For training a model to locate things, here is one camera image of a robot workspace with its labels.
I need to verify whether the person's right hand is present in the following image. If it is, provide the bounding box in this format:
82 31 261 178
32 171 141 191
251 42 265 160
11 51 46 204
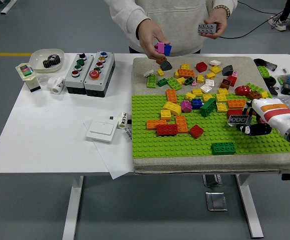
136 17 172 61

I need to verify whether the white hollow toy brick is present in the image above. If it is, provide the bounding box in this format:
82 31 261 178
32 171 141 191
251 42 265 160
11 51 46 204
200 83 214 95

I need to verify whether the printed paper label strip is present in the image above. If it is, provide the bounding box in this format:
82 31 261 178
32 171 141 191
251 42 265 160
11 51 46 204
125 125 134 144

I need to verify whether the dark clear rectangular block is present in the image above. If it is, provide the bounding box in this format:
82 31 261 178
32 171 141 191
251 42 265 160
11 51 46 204
263 61 278 72

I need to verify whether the lime green toy plate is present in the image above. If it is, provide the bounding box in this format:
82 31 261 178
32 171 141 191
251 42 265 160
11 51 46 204
245 82 264 95

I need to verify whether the long grey toy brick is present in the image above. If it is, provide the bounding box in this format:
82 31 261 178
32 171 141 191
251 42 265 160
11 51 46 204
227 114 251 127
197 23 217 36

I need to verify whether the black metal gear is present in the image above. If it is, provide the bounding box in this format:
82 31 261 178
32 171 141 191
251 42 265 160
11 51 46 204
42 54 61 69

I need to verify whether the brown oblong toy brick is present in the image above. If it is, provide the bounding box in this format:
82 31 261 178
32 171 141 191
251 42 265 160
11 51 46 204
247 90 263 101

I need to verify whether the red rounded toy brick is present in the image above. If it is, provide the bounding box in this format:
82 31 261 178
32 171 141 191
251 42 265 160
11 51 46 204
234 85 252 97

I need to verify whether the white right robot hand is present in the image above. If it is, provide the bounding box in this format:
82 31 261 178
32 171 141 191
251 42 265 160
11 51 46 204
235 97 290 137

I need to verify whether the green toy baseplate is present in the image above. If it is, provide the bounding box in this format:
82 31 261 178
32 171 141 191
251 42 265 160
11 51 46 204
131 92 290 159

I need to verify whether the white table leg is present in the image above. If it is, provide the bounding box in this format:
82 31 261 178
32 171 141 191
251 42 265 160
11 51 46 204
235 174 265 239
61 175 85 240

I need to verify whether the long dark green toy brick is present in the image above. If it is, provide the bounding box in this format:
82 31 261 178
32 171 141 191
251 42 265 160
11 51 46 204
211 141 237 157
199 97 217 117

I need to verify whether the white red-green pushbutton switch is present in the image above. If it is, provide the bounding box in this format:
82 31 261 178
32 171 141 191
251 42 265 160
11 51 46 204
15 62 42 94

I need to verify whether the brown hollow toy brick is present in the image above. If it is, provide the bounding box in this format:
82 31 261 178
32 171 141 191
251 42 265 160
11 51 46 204
220 78 233 90

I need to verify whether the white paper sheet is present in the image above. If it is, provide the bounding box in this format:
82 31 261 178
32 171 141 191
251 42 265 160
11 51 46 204
83 119 136 181

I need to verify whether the orange oblong toy brick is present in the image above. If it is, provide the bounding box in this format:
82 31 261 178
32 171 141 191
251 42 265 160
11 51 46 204
165 88 179 105
175 115 189 134

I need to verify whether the long red toy brick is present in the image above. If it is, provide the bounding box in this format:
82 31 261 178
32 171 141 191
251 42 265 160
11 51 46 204
226 108 245 120
156 123 179 137

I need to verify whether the metal floor socket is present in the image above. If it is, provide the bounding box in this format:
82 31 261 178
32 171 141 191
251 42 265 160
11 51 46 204
205 191 228 212

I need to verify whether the black rubber ring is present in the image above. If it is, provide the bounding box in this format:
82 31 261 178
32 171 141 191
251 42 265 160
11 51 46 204
263 76 278 87

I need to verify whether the white background desk foot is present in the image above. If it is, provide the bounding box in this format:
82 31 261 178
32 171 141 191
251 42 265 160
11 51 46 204
0 0 18 15

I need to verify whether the long orange toy brick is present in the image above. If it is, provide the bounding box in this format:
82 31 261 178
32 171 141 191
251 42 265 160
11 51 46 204
177 68 196 79
146 119 168 131
227 99 248 110

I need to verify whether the wooden bead bracelet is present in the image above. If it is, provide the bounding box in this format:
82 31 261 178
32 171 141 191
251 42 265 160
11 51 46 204
212 5 232 19

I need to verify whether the lime green studded plate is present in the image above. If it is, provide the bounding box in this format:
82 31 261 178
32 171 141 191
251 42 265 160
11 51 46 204
257 65 271 79

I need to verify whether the dark grey sloped toy brick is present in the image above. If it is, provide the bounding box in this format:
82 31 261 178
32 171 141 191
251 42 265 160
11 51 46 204
222 64 235 77
160 60 173 71

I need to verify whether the black floor cable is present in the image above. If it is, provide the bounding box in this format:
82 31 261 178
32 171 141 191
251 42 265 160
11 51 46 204
219 9 284 40

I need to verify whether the white shallow bowl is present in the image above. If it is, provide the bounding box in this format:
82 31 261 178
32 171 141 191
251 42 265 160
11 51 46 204
29 48 65 74

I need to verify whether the white wall switch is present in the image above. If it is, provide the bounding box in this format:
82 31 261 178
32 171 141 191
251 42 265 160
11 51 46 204
85 120 118 144

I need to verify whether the bystander person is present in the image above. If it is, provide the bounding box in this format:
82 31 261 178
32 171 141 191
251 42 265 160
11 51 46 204
268 0 290 33

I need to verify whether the white labelled tube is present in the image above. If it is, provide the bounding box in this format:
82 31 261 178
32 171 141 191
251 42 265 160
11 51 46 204
117 111 132 131

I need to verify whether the grey emergency-stop control box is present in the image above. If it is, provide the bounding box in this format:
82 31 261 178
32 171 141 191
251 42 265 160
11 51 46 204
83 50 116 98

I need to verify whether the long lime green toy brick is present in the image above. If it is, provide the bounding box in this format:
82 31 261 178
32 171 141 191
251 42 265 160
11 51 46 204
166 77 183 91

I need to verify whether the person's left hand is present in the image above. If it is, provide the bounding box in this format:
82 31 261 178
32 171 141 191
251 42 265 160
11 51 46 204
203 11 229 41

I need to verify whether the yellow curved toy brick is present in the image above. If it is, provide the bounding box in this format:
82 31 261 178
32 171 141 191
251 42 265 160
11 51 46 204
161 100 183 117

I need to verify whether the grey four-button control box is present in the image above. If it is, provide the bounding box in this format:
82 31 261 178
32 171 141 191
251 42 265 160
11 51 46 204
64 52 95 96

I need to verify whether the white pipe tee fitting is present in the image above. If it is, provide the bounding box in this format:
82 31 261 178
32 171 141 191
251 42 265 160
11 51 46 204
47 76 66 96

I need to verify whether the red square toy brick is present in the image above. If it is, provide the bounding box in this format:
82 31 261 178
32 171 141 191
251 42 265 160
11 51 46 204
227 74 238 87
188 124 205 140
195 61 209 74

